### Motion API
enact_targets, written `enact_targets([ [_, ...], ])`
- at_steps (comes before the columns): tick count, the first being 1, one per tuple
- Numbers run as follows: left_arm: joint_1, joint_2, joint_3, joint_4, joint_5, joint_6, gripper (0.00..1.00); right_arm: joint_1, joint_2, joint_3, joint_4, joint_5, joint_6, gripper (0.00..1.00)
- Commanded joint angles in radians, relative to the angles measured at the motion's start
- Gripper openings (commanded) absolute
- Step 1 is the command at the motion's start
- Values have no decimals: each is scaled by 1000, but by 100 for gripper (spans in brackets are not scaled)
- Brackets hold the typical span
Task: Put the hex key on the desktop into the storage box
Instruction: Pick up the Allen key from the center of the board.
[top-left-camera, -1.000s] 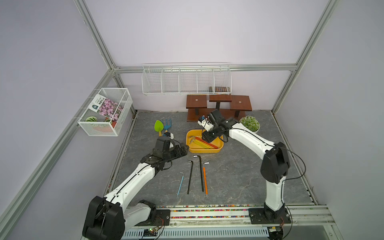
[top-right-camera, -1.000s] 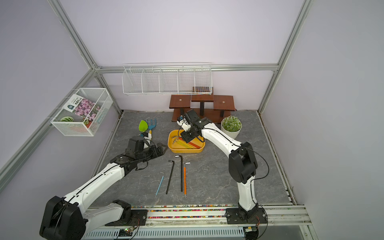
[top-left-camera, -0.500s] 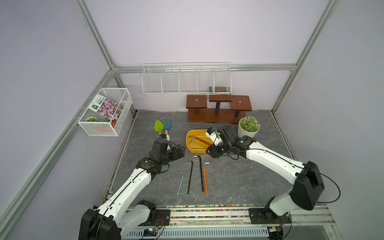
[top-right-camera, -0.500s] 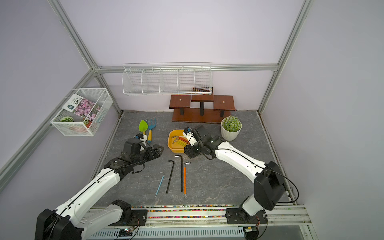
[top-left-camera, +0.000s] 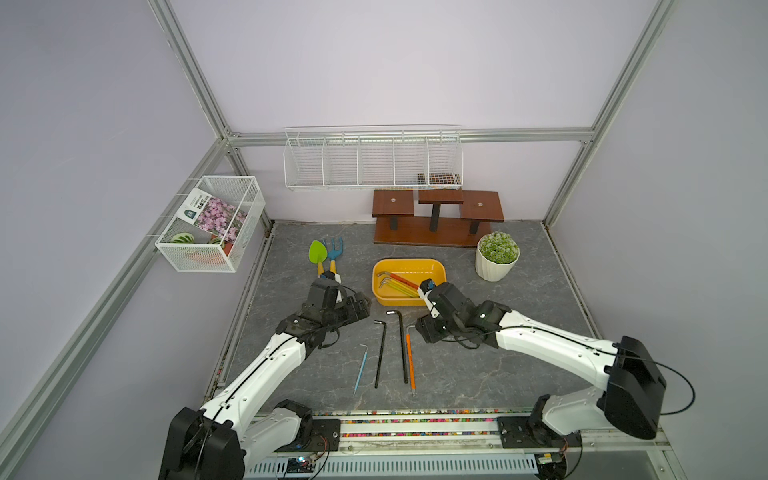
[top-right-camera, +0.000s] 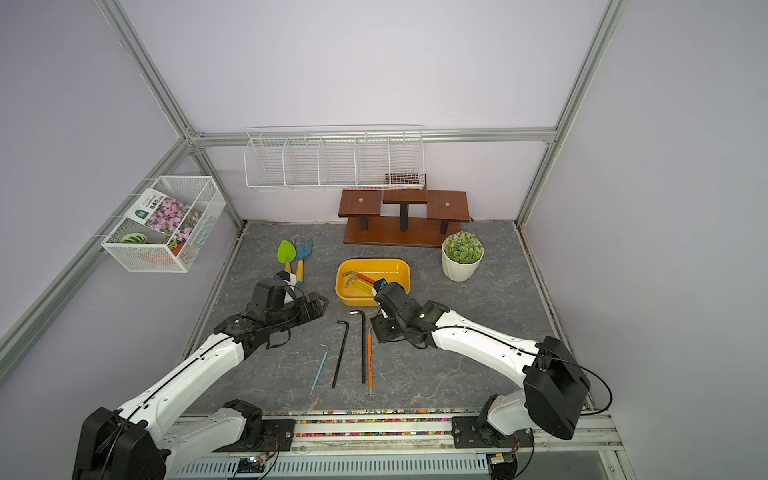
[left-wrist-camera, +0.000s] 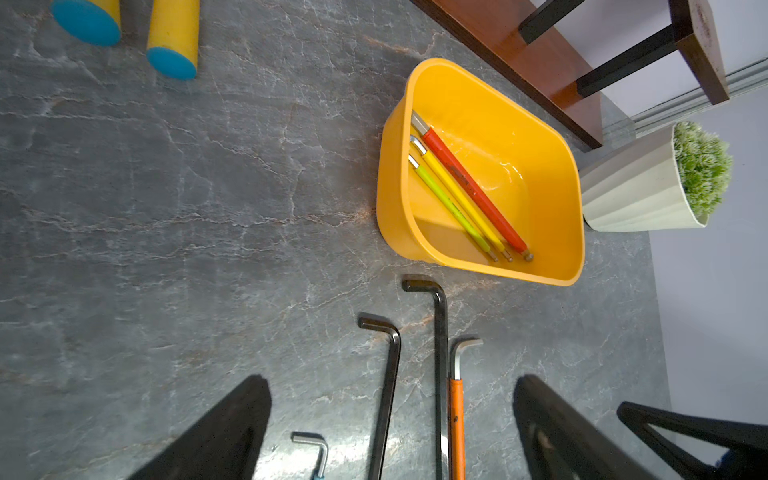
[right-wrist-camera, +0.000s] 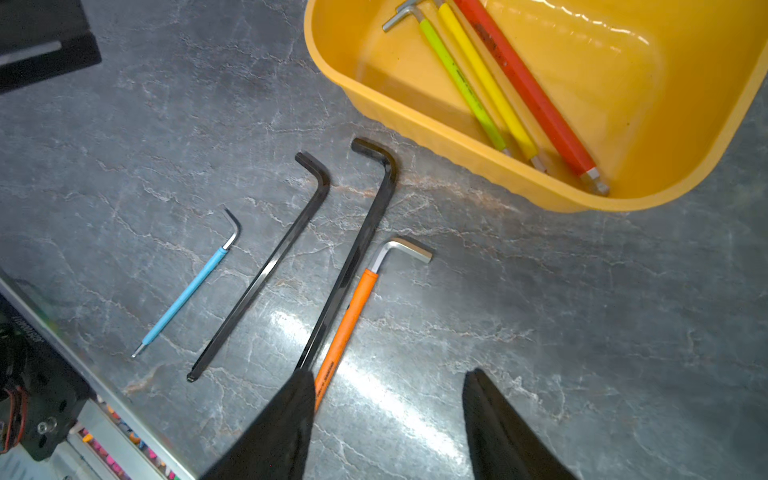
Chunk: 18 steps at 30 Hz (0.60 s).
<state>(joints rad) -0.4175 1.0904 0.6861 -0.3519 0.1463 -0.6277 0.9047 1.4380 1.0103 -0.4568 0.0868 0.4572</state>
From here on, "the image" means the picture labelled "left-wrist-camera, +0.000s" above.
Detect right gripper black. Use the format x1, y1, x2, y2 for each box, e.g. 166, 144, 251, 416
617, 401, 767, 479

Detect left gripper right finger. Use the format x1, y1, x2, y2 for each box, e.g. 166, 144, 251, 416
512, 374, 653, 479

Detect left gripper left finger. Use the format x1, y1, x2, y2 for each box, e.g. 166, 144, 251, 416
131, 375, 272, 479

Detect orange hex key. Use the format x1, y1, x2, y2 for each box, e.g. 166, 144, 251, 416
450, 338, 484, 480

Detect long black hex key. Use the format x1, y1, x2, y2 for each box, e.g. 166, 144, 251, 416
401, 275, 451, 479

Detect green hex key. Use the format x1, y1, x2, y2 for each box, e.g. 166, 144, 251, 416
407, 154, 498, 262

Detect yellow hex key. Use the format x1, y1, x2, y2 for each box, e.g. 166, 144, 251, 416
410, 135, 513, 262

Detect red hex key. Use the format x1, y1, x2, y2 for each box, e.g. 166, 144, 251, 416
410, 111, 533, 262

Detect yellow plastic storage box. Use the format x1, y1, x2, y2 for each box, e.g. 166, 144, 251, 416
376, 58, 585, 287

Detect short black hex key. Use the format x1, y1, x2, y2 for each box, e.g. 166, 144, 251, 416
357, 313, 402, 479

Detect white pot green plant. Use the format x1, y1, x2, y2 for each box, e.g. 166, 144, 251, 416
581, 121, 733, 232

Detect blue garden rake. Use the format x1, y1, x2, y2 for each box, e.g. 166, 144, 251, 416
147, 0, 200, 80

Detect brown wooden stand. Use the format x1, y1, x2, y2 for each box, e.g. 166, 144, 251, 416
416, 0, 730, 148

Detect green garden trowel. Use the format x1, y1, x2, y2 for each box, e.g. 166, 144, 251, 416
51, 0, 122, 46

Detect aluminium frame profiles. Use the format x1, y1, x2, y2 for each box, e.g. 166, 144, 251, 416
603, 58, 767, 140

